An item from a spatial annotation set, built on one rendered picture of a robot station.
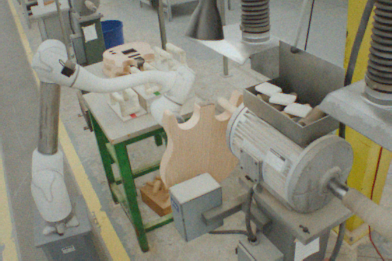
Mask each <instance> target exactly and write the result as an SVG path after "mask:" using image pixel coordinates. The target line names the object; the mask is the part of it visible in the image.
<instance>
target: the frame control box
mask: <svg viewBox="0 0 392 261"><path fill-rule="evenodd" d="M221 191H222V186H221V185H220V184H219V182H218V181H217V180H216V179H215V178H214V177H213V176H211V175H210V174H209V173H205V174H202V175H200V176H197V177H195V178H191V179H189V180H186V181H184V182H182V183H179V184H177V185H175V186H173V187H171V188H169V196H170V200H171V208H172V213H173V217H174V224H175V228H176V229H177V230H178V231H179V233H180V234H181V236H182V237H183V238H184V239H185V241H186V242H188V241H190V240H192V239H194V238H197V237H200V236H202V235H203V234H206V233H209V234H243V235H246V236H248V242H249V243H250V236H249V234H248V231H244V230H215V229H217V228H219V227H221V226H223V225H224V222H223V220H221V221H218V222H217V223H213V224H211V225H209V226H207V225H206V224H204V222H203V221H202V213H204V212H206V211H208V210H210V209H213V208H214V207H216V206H218V205H220V204H222V192H221Z"/></svg>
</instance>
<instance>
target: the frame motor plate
mask: <svg viewBox="0 0 392 261"><path fill-rule="evenodd" d="M238 179H239V184H240V185H242V186H243V187H244V188H245V189H246V191H247V192H248V191H249V189H250V188H251V187H253V186H254V185H255V184H260V183H256V182H255V181H254V180H253V179H251V178H250V177H249V176H248V175H247V174H244V175H242V176H239V178H238ZM261 186H262V187H263V190H262V192H261V193H254V194H253V197H254V198H255V199H256V200H257V202H260V203H261V204H262V205H263V206H264V207H265V208H266V209H267V210H268V211H269V212H270V213H271V214H272V215H273V216H274V217H275V218H276V219H277V220H278V221H279V222H280V223H281V224H283V226H284V227H285V228H287V229H288V231H289V232H291V233H292V234H293V236H294V237H296V238H297V240H299V241H300V242H301V244H303V245H304V246H306V245H307V244H309V243H311V242H312V241H313V240H315V239H317V238H319V237H320V236H321V235H323V234H325V233H326V232H328V231H330V230H332V229H333V228H335V227H337V226H338V225H339V224H341V223H343V222H344V221H345V220H347V219H349V218H350V217H351V216H353V215H354V213H352V212H351V211H350V210H349V209H348V208H347V207H345V206H344V205H342V201H340V199H338V198H337V197H334V198H332V199H331V200H330V201H329V202H328V203H327V204H326V205H325V206H323V207H322V208H321V209H319V210H316V211H314V212H311V213H299V212H298V211H296V210H295V209H294V210H292V211H291V210H290V209H289V208H287V207H286V206H285V205H284V204H283V203H282V202H280V201H279V200H278V199H277V198H276V197H275V196H274V195H272V193H271V192H270V191H269V190H267V189H266V188H264V186H263V185H262V184H261Z"/></svg>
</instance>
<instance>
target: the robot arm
mask: <svg viewBox="0 0 392 261"><path fill-rule="evenodd" d="M60 59H61V60H62V61H63V62H64V63H65V62H66V61H67V60H68V58H67V50H66V47H65V46H64V44H63V43H62V42H61V41H58V40H54V39H48V40H47V41H44V42H42V43H41V44H40V46H39V47H38V50H37V53H36V54H34V57H33V59H32V62H31V66H32V69H33V70H35V72H37V76H38V79H39V80H40V90H39V111H38V147H37V148H36V149H35V150H34V152H33V156H32V164H31V165H32V180H31V193H32V197H33V199H34V202H35V203H36V206H37V208H38V210H39V211H40V213H41V215H42V217H43V234H44V235H45V236H48V235H50V234H51V233H52V234H53V233H55V232H58V234H59V236H60V237H61V236H63V235H64V231H65V230H67V229H69V228H71V227H73V228H75V227H78V226H79V225H80V224H79V222H78V220H77V216H76V203H75V202H73V201H71V202H70V199H69V195H68V192H67V188H66V185H65V182H64V167H63V154H62V151H61V150H60V149H59V148H58V140H59V139H58V128H59V116H60V95H61V85H64V86H67V87H70V88H74V89H78V90H87V91H90V92H95V93H100V94H108V93H113V92H119V91H122V90H126V89H129V88H132V87H136V86H140V85H145V84H148V83H158V84H160V85H161V88H162V91H164V94H163V95H162V97H161V98H160V99H156V100H155V101H153V103H152V104H151V105H150V111H151V114H152V116H153V117H154V119H155V120H156V121H157V122H158V123H159V124H160V125H162V114H163V111H164V110H165V109H169V110H170V111H171V112H172V113H173V114H174V115H175V117H176V121H177V123H178V124H181V123H185V121H184V119H183V117H182V116H181V115H180V110H181V107H182V105H183V103H184V102H185V101H186V99H187V98H188V97H189V95H190V93H191V91H192V89H193V86H194V84H195V80H196V75H195V72H194V71H192V70H191V69H189V68H188V67H187V66H181V67H179V68H178V69H177V70H176V71H170V72H168V73H165V72H162V71H143V72H139V73H133V74H130V75H126V76H120V77H116V78H107V79H101V78H98V77H96V76H94V75H93V74H92V73H90V72H89V71H86V70H85V69H84V68H83V67H81V66H80V65H78V64H77V63H74V62H73V63H74V64H76V71H75V73H74V74H73V75H72V76H71V77H70V78H68V77H66V76H65V75H63V74H61V70H62V67H63V66H62V65H61V64H60V63H59V60H60ZM61 60H60V62H61V63H62V64H63V65H64V63H63V62H62V61H61Z"/></svg>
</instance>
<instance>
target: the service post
mask: <svg viewBox="0 0 392 261"><path fill-rule="evenodd" d="M149 2H150V4H149V6H151V7H153V8H156V7H157V13H158V19H159V20H158V24H159V28H160V38H161V43H162V49H163V50H165V51H167V47H166V44H167V35H166V30H165V20H164V14H163V10H164V9H163V5H162V0H149Z"/></svg>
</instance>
